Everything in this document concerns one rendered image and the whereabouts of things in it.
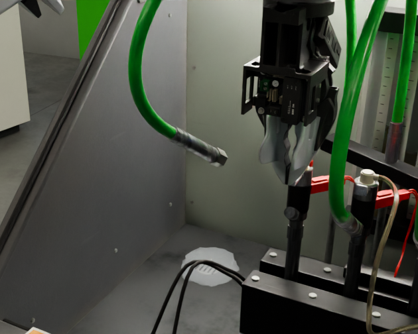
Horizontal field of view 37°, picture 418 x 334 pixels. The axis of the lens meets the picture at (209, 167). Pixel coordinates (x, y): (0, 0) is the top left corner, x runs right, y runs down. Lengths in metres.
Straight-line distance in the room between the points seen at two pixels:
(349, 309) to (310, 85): 0.31
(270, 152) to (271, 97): 0.08
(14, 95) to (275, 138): 3.27
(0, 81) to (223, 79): 2.81
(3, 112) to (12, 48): 0.38
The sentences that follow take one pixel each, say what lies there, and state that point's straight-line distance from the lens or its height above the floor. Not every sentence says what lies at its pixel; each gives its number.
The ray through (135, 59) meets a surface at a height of 1.29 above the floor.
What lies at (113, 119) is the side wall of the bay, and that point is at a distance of 0.94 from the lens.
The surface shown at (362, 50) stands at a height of 1.32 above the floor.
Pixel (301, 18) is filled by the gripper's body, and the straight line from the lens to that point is 0.60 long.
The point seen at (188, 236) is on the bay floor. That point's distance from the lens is 1.20.
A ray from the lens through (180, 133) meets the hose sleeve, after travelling 0.70.
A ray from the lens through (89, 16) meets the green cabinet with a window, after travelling 3.82.
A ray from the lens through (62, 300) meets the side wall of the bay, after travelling 0.95.
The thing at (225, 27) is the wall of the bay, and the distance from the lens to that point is 1.07.
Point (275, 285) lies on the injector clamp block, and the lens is 0.82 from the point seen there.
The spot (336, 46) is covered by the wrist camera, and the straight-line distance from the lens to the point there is 0.72.
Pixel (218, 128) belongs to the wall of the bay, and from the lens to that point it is 1.13.
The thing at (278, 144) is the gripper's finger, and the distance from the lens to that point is 0.71.
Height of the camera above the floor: 1.46
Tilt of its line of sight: 25 degrees down
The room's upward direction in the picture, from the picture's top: 1 degrees clockwise
